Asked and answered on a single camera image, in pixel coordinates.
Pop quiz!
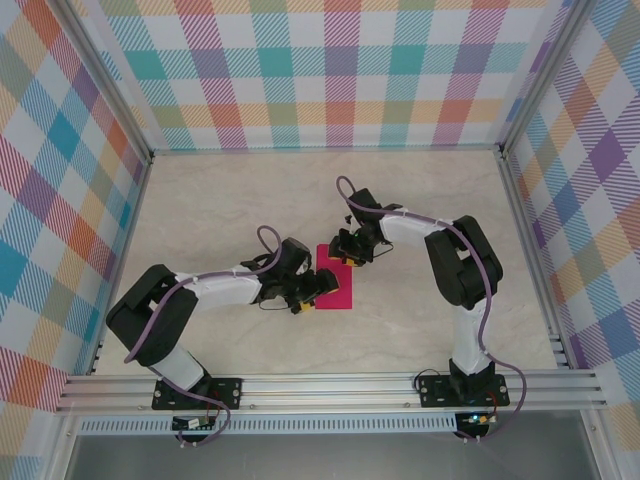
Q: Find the pink paper sheet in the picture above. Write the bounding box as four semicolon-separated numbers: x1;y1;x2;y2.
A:
313;243;355;311

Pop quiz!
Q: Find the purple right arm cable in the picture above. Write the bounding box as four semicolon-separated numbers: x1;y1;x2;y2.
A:
335;174;529;444

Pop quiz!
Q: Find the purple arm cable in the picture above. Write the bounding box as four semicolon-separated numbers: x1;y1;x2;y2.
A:
335;174;529;444
123;225;291;448

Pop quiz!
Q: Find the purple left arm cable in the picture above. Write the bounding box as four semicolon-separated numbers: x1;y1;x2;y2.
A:
123;225;291;448

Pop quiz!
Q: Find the wide aluminium mounting rail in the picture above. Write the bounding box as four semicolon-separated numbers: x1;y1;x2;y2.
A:
54;369;609;416

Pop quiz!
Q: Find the aluminium frame rail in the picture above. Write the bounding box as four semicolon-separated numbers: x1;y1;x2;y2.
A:
499;152;574;371
88;154;154;376
149;144;504;157

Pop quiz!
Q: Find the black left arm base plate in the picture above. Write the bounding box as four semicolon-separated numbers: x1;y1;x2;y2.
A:
152;375;245;412

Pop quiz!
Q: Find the slotted grey cable duct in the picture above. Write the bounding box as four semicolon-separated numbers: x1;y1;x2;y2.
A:
77;417;459;435

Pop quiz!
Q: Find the thin red black wire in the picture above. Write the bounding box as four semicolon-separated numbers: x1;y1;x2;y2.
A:
484;391;503;424
204;392;225;426

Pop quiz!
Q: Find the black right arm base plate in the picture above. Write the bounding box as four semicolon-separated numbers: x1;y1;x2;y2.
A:
415;372;509;409

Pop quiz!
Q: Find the aluminium frame post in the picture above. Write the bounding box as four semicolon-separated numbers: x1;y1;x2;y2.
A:
58;0;154;164
497;0;591;159

